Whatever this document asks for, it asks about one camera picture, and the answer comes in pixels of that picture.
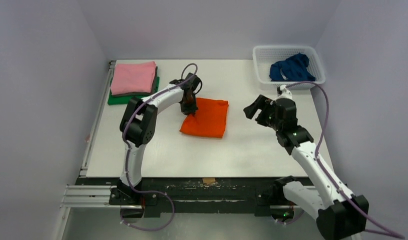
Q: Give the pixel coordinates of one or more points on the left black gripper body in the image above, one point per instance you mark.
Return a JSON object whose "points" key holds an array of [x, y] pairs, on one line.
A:
{"points": [[188, 108]]}

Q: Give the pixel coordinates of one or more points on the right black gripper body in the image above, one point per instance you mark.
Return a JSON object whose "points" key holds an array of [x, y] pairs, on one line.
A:
{"points": [[261, 111]]}

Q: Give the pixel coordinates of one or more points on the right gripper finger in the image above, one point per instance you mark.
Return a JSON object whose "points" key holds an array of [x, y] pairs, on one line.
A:
{"points": [[252, 111], [266, 103]]}

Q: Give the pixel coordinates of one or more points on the orange t shirt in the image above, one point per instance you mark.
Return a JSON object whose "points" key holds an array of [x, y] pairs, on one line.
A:
{"points": [[209, 120]]}

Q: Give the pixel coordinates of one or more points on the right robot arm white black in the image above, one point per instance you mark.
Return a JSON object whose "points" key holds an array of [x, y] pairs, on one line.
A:
{"points": [[337, 211]]}

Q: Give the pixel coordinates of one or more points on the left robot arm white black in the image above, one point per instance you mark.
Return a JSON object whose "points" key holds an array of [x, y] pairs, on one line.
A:
{"points": [[138, 126]]}

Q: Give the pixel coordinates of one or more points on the white plastic basket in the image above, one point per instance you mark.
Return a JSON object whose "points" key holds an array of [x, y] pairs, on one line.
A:
{"points": [[265, 55]]}

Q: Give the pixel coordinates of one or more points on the blue t shirt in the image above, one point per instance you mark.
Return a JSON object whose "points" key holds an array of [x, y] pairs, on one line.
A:
{"points": [[292, 69]]}

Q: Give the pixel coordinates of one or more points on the folded pink t shirt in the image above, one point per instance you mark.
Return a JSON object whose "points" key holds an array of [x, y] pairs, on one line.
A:
{"points": [[133, 78]]}

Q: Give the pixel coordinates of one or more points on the folded green t shirt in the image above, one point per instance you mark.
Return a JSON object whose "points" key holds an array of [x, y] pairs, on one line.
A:
{"points": [[112, 100]]}

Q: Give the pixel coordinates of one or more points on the brown tape piece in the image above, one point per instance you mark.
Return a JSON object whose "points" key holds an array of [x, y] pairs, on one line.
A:
{"points": [[209, 180]]}

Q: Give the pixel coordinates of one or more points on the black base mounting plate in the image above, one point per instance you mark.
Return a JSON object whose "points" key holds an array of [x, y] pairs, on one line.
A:
{"points": [[259, 196]]}

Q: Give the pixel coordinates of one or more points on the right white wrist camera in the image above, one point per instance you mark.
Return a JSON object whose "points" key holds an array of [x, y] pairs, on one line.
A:
{"points": [[283, 92]]}

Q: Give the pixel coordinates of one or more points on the aluminium frame rail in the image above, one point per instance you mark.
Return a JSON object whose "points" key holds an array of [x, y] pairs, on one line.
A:
{"points": [[96, 196]]}

